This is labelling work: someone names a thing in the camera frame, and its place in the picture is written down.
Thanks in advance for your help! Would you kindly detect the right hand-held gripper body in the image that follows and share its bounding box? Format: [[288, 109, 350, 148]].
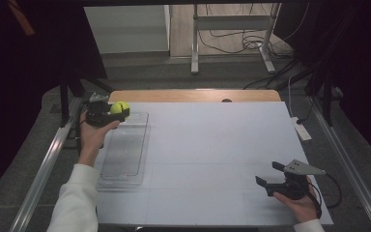
[[266, 159, 327, 200]]

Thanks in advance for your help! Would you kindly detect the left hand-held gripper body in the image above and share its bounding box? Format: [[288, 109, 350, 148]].
[[85, 93, 126, 128]]

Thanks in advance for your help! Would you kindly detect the yellow tennis ball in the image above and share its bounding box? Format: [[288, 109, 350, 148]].
[[109, 101, 131, 122]]

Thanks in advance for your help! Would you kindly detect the clear plastic tray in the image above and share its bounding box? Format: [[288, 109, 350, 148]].
[[96, 111, 152, 191]]

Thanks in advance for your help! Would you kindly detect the person's right hand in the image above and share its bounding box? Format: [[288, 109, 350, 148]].
[[272, 177, 319, 224]]

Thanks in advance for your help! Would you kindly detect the person's left hand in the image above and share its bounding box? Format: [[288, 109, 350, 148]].
[[77, 112, 121, 167]]

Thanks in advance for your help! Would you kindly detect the black metal stand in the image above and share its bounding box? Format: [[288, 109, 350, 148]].
[[58, 74, 114, 128], [303, 72, 335, 128]]

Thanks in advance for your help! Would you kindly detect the wooden table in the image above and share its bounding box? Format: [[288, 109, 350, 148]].
[[108, 89, 282, 103]]

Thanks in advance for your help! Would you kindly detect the white board mat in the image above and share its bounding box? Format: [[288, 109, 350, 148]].
[[95, 101, 334, 226]]

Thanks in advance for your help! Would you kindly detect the white cabinet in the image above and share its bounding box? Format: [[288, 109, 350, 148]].
[[84, 4, 172, 54]]

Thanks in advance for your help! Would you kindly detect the dark curtain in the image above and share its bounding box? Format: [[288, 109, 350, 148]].
[[273, 0, 371, 170], [0, 0, 108, 207]]

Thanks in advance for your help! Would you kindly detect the orange strip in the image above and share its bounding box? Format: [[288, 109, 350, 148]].
[[8, 0, 37, 37]]

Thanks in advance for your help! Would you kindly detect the right hand-held gripper black cable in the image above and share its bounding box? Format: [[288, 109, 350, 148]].
[[308, 173, 343, 219]]

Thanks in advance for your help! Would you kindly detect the black plug cable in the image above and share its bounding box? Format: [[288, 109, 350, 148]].
[[296, 104, 314, 126]]

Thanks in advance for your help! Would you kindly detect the aluminium rail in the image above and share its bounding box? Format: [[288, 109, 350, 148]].
[[308, 96, 371, 232], [9, 96, 82, 232]]

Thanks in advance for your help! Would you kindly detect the white power strip cable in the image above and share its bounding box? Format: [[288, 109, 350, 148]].
[[287, 75, 297, 119]]

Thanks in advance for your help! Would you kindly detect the tangle of black floor cables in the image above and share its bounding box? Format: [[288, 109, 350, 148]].
[[197, 3, 295, 60]]

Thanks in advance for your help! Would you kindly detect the white metal desk frame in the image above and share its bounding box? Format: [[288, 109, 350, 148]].
[[190, 3, 281, 75]]

